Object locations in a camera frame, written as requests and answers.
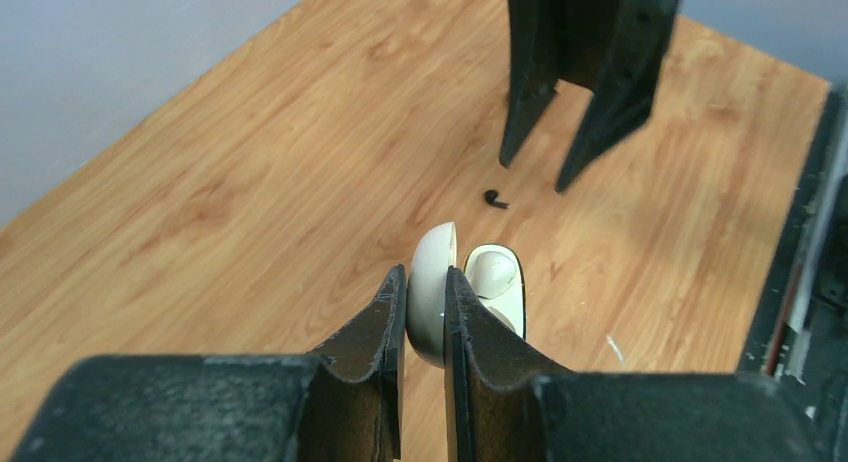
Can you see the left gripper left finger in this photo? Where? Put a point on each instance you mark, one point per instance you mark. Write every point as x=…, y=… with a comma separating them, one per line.
x=340, y=401

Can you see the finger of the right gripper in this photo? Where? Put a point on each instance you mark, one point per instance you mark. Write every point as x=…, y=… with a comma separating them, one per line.
x=533, y=71
x=623, y=95

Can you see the black earbud right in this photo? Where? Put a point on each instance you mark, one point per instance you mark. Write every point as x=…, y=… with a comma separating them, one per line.
x=491, y=197

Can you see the white earbud charging case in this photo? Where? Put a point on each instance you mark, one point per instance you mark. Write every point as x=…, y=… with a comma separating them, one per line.
x=435, y=253

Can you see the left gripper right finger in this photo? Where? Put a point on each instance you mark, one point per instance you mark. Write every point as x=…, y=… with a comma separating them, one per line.
x=506, y=401

